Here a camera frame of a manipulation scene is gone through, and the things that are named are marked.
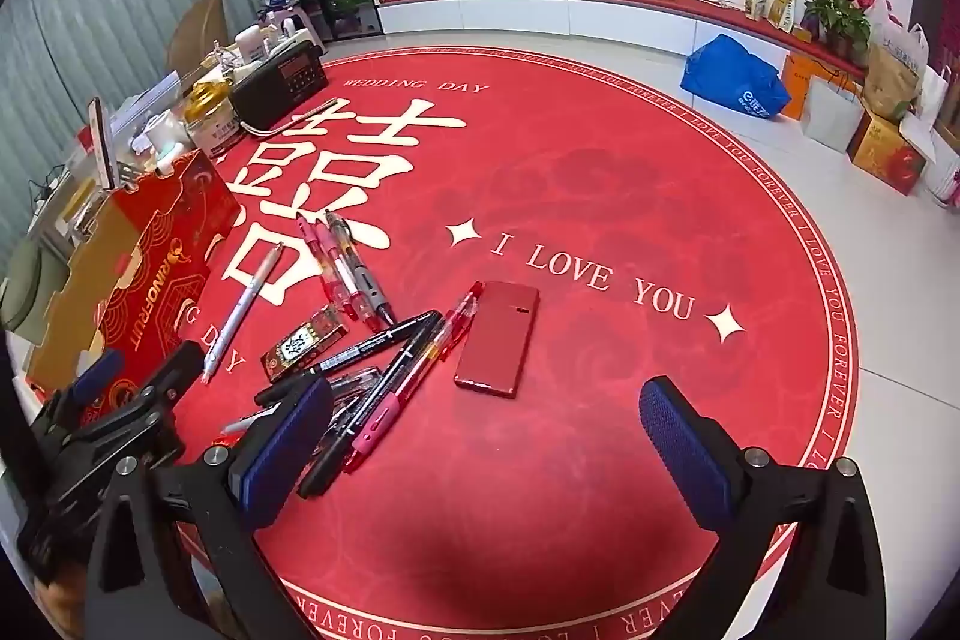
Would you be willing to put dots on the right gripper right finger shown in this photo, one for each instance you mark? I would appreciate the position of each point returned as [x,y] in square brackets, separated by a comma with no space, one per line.
[832,582]

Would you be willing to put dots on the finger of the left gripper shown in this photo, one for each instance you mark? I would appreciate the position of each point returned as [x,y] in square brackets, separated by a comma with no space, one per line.
[169,369]
[88,386]

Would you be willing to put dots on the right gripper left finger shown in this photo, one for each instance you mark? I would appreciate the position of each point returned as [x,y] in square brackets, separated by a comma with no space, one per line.
[140,581]

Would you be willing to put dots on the grey blue cartoon pen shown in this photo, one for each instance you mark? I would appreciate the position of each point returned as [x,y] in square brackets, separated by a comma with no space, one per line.
[214,355]

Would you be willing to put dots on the decorated mahjong lighter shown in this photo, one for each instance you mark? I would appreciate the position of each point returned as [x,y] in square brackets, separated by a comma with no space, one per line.
[310,339]

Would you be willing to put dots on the dark clear mechanical pen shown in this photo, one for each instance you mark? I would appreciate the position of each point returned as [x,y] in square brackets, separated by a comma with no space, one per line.
[324,472]

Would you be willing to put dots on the pink grip red pen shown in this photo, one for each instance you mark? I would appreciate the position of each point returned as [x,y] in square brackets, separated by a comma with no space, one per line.
[334,289]

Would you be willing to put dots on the clear black gel pen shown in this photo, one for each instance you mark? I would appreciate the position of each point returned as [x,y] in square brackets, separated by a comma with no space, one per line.
[366,281]

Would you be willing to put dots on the black marker pen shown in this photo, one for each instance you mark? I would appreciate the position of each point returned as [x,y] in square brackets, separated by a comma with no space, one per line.
[346,358]

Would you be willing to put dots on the red cap gel pen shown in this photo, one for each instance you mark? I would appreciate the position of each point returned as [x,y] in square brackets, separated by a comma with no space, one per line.
[455,325]

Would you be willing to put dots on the red lighter case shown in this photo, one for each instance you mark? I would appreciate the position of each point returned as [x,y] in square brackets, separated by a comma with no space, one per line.
[495,350]

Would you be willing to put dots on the silver grey marker pen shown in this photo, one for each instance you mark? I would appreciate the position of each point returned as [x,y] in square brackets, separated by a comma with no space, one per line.
[347,389]

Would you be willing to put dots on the pink clip gel pen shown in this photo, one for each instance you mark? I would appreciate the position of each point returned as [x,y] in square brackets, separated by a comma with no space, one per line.
[359,305]

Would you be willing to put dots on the red cardboard tray box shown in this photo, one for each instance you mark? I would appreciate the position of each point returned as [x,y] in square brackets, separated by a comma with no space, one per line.
[132,281]

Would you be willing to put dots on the gold lid glass jar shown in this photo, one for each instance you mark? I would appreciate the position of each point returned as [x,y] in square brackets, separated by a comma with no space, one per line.
[210,118]

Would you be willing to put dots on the smartphone on stand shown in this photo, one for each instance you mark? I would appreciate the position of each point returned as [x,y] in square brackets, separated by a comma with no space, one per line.
[102,143]

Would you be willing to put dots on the black portable radio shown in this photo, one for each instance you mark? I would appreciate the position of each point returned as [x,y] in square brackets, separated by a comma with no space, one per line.
[277,87]

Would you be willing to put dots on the round red wedding mat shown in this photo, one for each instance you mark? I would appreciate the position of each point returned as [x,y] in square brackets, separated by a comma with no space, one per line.
[659,245]

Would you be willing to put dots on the red fruit gift box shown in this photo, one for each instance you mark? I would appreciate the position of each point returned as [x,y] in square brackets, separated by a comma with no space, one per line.
[878,148]

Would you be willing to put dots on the blue plastic bag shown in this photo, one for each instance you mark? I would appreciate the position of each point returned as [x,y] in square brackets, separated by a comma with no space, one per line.
[724,72]

